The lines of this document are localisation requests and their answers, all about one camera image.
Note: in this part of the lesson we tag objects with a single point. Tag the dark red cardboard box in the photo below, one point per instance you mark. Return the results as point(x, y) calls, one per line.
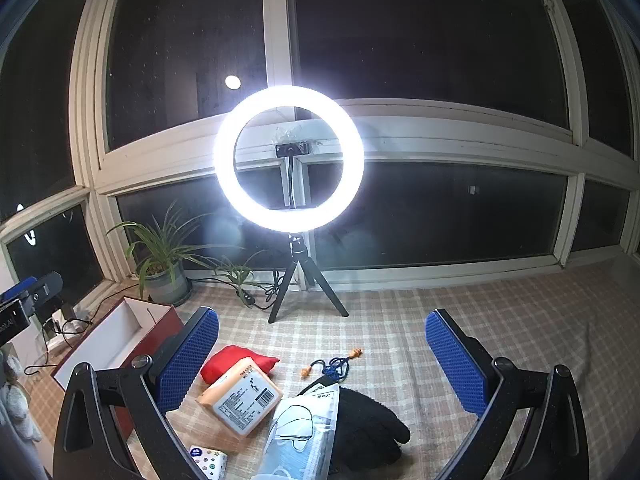
point(110, 335)

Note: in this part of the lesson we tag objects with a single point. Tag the red fabric pouch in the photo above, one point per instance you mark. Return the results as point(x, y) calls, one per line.
point(235, 360)

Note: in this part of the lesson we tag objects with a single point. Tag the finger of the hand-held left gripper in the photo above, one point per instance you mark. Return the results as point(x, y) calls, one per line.
point(47, 285)
point(17, 288)

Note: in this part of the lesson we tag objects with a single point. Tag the small star-print tissue pack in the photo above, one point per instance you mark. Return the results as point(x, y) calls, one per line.
point(207, 465)

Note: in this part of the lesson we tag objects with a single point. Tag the black phone clamp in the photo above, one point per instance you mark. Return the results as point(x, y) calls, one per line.
point(291, 150)

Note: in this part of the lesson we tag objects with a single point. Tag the orange tissue pack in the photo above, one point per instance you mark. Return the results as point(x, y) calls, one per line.
point(240, 400)

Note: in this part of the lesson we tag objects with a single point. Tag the large potted plant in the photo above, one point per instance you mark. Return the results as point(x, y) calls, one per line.
point(167, 280)

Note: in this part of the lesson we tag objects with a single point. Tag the black fuzzy glove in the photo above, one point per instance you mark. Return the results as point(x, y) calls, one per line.
point(365, 425)

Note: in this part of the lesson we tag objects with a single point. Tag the white power strip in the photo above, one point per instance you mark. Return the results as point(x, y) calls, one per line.
point(57, 340)

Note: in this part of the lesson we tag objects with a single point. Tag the clear face mask pack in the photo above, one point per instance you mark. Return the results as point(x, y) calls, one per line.
point(300, 440)

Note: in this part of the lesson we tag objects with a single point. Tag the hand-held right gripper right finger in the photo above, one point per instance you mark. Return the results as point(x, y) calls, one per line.
point(455, 360)

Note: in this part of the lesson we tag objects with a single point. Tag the small green plant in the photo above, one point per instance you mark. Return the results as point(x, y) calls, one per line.
point(235, 275)

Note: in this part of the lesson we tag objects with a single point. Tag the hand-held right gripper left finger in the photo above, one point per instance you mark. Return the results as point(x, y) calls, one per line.
point(192, 360)

